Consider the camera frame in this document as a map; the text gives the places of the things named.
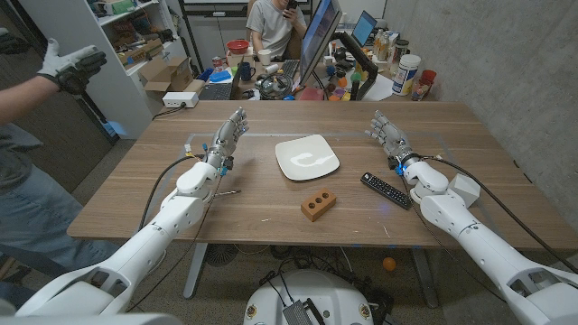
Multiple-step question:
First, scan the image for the open cardboard box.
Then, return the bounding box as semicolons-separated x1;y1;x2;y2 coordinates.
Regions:
138;56;194;94

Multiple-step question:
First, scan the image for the white power box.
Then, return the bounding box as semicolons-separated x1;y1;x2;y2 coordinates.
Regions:
162;91;200;109

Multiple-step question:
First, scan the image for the standing person in jeans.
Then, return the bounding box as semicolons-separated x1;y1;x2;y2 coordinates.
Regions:
0;121;119;276

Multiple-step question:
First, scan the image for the dark blue mug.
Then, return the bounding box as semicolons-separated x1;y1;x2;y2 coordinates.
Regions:
238;61;256;82

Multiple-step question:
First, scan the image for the black TV remote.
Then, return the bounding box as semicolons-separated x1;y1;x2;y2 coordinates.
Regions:
359;172;413;210

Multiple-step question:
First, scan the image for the clear plastic bottle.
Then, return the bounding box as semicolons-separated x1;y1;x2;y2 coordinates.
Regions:
373;29;392;62

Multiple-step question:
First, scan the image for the beige small box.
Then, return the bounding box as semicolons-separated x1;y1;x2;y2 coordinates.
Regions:
225;51;255;69

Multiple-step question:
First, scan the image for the white robot torso base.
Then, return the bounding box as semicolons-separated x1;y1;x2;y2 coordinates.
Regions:
243;269;375;325

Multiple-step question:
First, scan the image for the white black gloved hand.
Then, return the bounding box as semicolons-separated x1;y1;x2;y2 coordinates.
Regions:
35;38;108;96

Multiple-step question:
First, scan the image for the open laptop with blue screen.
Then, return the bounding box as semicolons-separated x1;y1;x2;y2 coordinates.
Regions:
350;10;378;49

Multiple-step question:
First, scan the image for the tilted computer monitor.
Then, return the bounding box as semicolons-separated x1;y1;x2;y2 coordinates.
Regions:
297;0;343;87

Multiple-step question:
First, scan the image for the white square plate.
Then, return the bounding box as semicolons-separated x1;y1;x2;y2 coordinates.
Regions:
275;134;341;182

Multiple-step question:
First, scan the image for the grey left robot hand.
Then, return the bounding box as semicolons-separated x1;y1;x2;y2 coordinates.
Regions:
205;107;250;171

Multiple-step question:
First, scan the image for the pink flat item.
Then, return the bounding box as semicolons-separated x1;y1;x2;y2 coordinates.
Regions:
298;87;325;102

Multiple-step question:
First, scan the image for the black keyboard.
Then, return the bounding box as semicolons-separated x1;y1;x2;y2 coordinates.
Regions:
280;59;301;80

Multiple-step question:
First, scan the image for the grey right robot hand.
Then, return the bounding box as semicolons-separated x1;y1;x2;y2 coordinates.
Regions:
364;109;421;169

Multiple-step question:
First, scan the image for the seated person in grey shirt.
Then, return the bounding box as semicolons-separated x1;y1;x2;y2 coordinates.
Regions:
246;0;308;60

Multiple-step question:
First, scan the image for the white shelf unit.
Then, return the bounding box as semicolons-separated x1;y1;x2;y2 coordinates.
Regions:
17;0;189;139

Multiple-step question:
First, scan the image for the brown block with three holes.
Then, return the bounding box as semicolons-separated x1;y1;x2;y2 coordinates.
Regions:
300;188;338;223

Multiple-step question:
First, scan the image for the white paper cube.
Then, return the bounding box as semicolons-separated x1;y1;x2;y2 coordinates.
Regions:
446;172;481;209

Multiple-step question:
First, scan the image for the grey table leg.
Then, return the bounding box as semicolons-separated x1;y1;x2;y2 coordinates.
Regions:
410;247;440;310
182;243;209;300

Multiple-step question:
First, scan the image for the standing person's bare forearm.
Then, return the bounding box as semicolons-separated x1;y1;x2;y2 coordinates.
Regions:
0;74;62;126

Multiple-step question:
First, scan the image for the round floor fan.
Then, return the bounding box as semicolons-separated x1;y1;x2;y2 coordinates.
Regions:
205;243;239;267

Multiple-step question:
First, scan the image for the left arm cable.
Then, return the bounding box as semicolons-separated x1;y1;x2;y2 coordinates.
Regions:
137;153;207;231

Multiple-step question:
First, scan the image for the coiled black cable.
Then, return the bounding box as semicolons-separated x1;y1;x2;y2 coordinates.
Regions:
255;71;294;100

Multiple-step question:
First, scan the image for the dark lidded jar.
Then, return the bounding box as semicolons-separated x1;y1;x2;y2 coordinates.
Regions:
393;39;410;62

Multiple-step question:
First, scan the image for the white labelled canister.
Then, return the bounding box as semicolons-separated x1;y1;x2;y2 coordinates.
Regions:
391;53;422;97

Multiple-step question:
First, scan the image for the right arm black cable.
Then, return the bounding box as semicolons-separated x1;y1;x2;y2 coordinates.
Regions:
420;155;578;274

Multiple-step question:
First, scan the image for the red bowl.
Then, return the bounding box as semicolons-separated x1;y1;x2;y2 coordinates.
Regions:
225;39;251;56

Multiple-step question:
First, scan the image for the black laptop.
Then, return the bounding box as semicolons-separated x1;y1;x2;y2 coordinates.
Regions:
198;67;245;101

